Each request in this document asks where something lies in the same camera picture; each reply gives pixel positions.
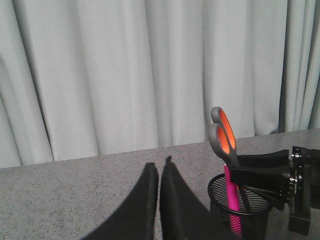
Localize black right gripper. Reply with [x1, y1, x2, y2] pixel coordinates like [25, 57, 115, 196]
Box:
[230, 146, 320, 235]

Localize pink highlighter pen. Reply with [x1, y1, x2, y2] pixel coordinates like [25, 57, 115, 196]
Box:
[223, 164, 242, 237]

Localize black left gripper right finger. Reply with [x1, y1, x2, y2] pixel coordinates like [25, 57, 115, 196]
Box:
[159, 156, 239, 240]

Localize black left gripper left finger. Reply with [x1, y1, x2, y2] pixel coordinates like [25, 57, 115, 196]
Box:
[84, 162, 159, 240]

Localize black mesh pen cup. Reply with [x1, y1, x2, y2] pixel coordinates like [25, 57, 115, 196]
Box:
[207, 174, 273, 240]

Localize light grey curtain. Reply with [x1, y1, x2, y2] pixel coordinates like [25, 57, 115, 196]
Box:
[0, 0, 320, 168]

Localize grey orange scissors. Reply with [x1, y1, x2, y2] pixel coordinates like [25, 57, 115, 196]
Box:
[208, 106, 255, 215]

